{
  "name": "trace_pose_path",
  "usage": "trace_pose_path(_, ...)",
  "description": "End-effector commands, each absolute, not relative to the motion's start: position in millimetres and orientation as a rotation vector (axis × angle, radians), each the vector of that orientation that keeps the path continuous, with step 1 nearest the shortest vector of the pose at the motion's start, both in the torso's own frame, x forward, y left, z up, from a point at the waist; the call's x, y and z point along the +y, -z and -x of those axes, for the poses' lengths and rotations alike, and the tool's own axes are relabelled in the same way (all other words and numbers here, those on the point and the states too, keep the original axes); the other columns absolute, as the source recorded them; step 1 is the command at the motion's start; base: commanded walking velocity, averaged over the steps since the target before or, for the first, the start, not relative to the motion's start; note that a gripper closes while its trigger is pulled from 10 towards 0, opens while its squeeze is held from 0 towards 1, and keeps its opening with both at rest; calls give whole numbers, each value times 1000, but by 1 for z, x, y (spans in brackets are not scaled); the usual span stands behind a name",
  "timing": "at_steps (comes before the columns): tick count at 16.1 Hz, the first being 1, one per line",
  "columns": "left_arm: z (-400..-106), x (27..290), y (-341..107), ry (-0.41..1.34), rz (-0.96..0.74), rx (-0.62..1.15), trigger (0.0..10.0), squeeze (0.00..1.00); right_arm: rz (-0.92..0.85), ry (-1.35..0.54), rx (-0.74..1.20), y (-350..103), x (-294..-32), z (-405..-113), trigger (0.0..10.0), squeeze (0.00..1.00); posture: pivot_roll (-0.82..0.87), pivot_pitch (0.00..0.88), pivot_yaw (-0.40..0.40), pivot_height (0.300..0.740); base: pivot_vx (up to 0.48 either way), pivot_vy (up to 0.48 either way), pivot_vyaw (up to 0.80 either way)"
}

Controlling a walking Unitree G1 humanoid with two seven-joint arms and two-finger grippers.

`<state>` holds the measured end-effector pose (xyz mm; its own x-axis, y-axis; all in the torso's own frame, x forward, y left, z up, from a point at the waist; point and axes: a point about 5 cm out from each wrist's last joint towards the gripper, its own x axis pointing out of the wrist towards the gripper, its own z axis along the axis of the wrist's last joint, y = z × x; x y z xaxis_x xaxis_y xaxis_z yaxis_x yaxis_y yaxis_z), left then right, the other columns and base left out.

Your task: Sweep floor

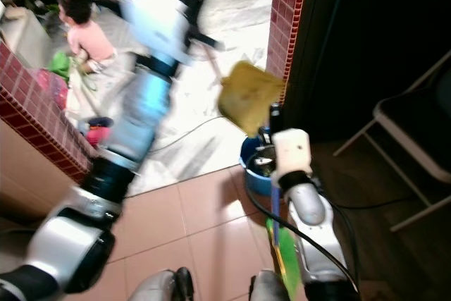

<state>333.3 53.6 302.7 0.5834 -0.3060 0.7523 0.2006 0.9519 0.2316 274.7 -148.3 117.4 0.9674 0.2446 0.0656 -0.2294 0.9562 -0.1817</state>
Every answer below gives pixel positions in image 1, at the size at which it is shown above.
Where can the yellow dustpan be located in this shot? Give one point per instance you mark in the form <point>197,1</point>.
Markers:
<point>249,96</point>

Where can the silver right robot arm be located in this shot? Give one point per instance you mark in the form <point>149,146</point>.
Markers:
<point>310,216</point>

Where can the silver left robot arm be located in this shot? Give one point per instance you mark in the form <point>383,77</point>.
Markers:
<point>144,114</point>

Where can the blue plastic bucket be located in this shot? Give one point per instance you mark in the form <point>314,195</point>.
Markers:
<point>254,174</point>

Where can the child in pink shirt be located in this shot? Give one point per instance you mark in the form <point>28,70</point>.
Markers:
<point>88,37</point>

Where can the robot right leg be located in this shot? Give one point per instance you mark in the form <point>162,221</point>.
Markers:
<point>266,288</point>

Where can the robot leg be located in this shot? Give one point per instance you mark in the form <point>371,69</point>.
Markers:
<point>158,287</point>
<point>266,288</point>

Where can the green plastic item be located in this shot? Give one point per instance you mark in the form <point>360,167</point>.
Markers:
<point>59,65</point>

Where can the pink toy with blue lid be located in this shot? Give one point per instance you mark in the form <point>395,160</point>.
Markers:
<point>99,134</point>

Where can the pink basket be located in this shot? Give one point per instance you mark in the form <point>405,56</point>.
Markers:
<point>55,89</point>

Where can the robot left leg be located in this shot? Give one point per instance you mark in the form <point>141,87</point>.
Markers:
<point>158,287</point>

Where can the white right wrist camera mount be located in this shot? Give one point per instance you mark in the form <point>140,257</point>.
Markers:
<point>293,151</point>

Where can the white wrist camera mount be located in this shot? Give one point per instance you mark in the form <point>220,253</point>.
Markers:
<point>158,22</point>
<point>293,151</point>

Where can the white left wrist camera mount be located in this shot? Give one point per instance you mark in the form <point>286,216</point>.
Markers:
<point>158,22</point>

